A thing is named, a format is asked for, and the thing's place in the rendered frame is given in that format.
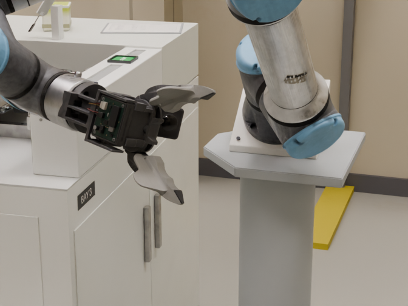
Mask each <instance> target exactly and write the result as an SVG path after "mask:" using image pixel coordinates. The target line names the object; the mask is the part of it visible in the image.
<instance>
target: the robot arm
mask: <svg viewBox="0 0 408 306"><path fill-rule="evenodd" d="M42 1H45V0H0V96H1V98H2V99H3V100H4V101H6V102H7V103H9V104H10V105H12V106H13V107H15V108H16V109H19V110H21V111H25V112H29V113H31V114H34V115H36V116H39V117H41V118H44V119H46V120H49V121H51V122H52V123H55V124H57V125H60V126H62V127H64V128H67V129H69V130H71V131H75V132H77V131H79V132H81V133H84V134H86V136H85V139H84V141H86V142H89V143H92V144H93V145H96V146H99V147H101V148H103V149H106V150H108V151H111V152H118V153H123V152H124V151H125V152H126V153H127V162H128V164H129V166H130V167H131V169H132V170H133V171H134V172H135V173H134V174H133V178H134V180H135V182H136V183H137V184H138V185H140V186H141V187H143V188H147V189H150V190H153V191H156V192H158V193H159V194H160V195H161V196H163V197H164V198H165V199H166V200H169V201H170V202H172V203H175V204H178V205H183V204H184V199H183V193H182V190H179V189H178V188H177V187H176V186H175V184H174V180H173V178H171V177H170V176H169V175H168V174H167V173H166V170H165V164H164V162H163V160H162V158H161V157H160V156H154V155H148V154H147V153H146V152H149V151H150V150H151V149H152V148H153V147H154V145H157V144H158V141H157V140H156V138H157V137H163V138H169V139H173V140H176V139H178V137H179V132H180V127H181V124H182V120H183V115H184V110H183V109H182V107H183V106H184V105H185V104H188V103H192V104H194V103H196V102H197V101H199V100H201V99H203V100H209V99H210V98H211V97H213V96H214V95H215V94H216V92H215V90H213V89H210V88H208V87H205V86H199V85H182V84H181V85H178V86H176V85H165V84H161V85H156V86H152V87H150V88H149V89H148V90H147V91H146V92H145V93H144V94H141V95H138V96H137V97H136V98H135V97H132V96H130V95H126V94H123V93H116V92H110V91H107V90H106V89H105V88H104V87H103V86H101V85H99V84H96V83H94V82H93V81H91V80H88V79H85V78H82V77H81V76H82V73H81V72H79V71H76V72H75V74H72V73H70V72H66V71H65V70H61V69H58V68H56V67H53V66H51V65H50V64H48V63H46V62H45V61H43V60H42V59H41V58H40V57H38V56H36V55H35V54H34V53H33V52H31V51H30V50H29V49H27V48H26V47H24V46H23V45H22V44H20V43H19V42H18V41H17V40H16V38H15V36H14V34H13V32H12V29H11V27H10V24H9V22H8V20H7V17H6V15H9V14H11V13H14V12H16V11H18V10H21V9H24V8H26V7H29V6H31V5H34V4H37V3H39V2H42ZM225 1H226V3H227V6H228V8H229V10H230V12H231V14H232V15H233V16H234V17H235V18H236V19H237V20H238V21H240V22H242V23H244V24H245V26H246V29H247V32H248V35H247V36H246V37H244V39H243V40H241V42H240V43H239V45H238V47H237V50H236V65H237V68H238V69H239V72H240V77H241V80H242V84H243V88H244V91H245V100H244V102H243V108H242V116H243V121H244V123H245V127H246V129H247V131H248V132H249V133H250V134H251V135H252V136H253V137H254V138H255V139H257V140H259V141H261V142H263V143H267V144H271V145H283V146H282V147H283V148H284V149H285V150H286V151H287V152H288V154H289V155H290V156H291V157H293V158H296V159H303V158H309V157H312V156H315V155H318V154H320V153H321V152H323V151H325V150H326V149H328V148H329V147H330V146H332V145H333V144H334V143H335V142H336V141H337V140H338V139H339V138H340V136H341V135H342V133H343V131H344V128H345V124H344V121H343V119H342V118H341V117H342V115H341V114H339V113H338V111H337V110H336V109H335V107H334V105H333V103H332V101H331V98H330V93H329V90H328V86H327V83H326V81H325V80H324V78H323V77H322V76H321V75H320V74H319V73H317V72H316V71H315V70H314V67H313V63H312V60H311V56H310V51H309V49H308V44H307V40H306V37H305V33H304V29H303V26H302V21H301V17H300V14H299V10H298V5H299V4H300V3H301V1H302V0H225ZM90 134H92V136H94V137H95V138H96V139H94V138H91V137H90ZM114 146H116V147H121V146H122V147H123V149H125V150H124V151H122V150H121V149H118V148H115V147H114Z"/></svg>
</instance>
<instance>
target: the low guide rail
mask: <svg viewBox="0 0 408 306"><path fill-rule="evenodd" d="M0 137H12V138H27V139H31V132H30V130H28V129H27V123H19V122H10V121H0Z"/></svg>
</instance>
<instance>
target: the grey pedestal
mask: <svg viewBox="0 0 408 306"><path fill-rule="evenodd" d="M231 135H232V131H231V132H224V133H220V134H217V135H216V136H215V137H214V138H213V139H212V140H211V141H210V142H209V143H208V144H207V145H206V146H204V147H203V154H204V156H205V157H207V158H209V159H210V160H211V161H213V162H214V163H216V164H217V165H219V166H220V167H222V168H223V169H224V170H226V171H228V172H229V173H230V174H232V175H233V176H235V177H240V220H239V306H310V304H311V275H312V260H313V231H314V216H315V187H316V186H327V187H334V188H341V187H342V186H343V184H344V182H345V180H346V178H347V176H348V174H349V172H350V170H351V168H352V166H353V164H354V162H355V160H356V158H357V156H358V154H359V152H360V150H361V148H362V146H363V144H364V142H365V140H366V133H365V132H355V131H343V133H342V135H341V136H340V138H339V139H338V140H337V141H336V142H335V143H334V144H333V145H332V146H330V147H329V148H328V149H326V150H325V151H323V152H321V153H320V154H319V155H318V157H317V159H309V158H303V159H296V158H293V157H284V156H277V155H265V154H252V153H245V152H232V151H229V144H230V139H231Z"/></svg>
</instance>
